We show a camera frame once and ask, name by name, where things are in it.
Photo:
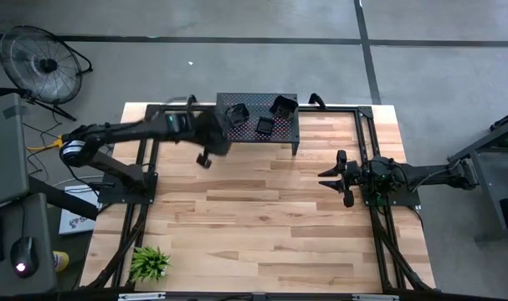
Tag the green artificial plant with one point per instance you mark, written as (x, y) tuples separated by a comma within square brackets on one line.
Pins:
[(149, 264)]

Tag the black wavy square dish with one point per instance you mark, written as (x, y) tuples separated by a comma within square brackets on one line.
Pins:
[(284, 108)]

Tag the black leaf-shaped dish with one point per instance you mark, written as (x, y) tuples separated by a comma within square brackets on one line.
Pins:
[(237, 114)]

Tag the black computer mouse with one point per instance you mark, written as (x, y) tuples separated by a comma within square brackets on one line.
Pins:
[(23, 251)]

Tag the black aluminium table frame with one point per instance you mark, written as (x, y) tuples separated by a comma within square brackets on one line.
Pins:
[(341, 109)]

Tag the small black square dish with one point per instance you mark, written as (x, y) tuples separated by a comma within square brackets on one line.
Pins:
[(265, 125)]

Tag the grey desk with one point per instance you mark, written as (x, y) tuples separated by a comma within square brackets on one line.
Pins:
[(40, 217)]

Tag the black floor fan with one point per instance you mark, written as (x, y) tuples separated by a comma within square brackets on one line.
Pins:
[(48, 65)]

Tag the black perforated metal shelf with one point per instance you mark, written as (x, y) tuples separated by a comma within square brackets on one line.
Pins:
[(287, 134)]

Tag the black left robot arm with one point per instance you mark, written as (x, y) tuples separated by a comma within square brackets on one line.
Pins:
[(111, 134)]

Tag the grey hard case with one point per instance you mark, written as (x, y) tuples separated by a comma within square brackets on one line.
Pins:
[(4, 159)]

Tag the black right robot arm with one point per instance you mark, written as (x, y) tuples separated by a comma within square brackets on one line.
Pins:
[(425, 175)]

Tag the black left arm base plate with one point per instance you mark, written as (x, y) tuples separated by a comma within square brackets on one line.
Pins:
[(149, 192)]

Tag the white printed box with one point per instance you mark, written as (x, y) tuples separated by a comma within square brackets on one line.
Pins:
[(75, 223)]

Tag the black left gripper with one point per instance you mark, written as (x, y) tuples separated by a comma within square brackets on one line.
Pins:
[(213, 134)]

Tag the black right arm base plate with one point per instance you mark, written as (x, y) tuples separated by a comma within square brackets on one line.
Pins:
[(404, 200)]

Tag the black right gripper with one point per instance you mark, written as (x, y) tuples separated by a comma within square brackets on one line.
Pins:
[(350, 175)]

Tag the grey tape piece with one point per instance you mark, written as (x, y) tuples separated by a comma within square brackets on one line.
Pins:
[(14, 111)]

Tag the silver metal bracket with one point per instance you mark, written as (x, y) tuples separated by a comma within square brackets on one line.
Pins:
[(140, 297), (375, 297)]

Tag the yellow cup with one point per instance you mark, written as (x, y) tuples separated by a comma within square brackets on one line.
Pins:
[(62, 261)]

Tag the grey metal cart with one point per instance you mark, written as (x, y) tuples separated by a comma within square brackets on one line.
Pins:
[(488, 175)]

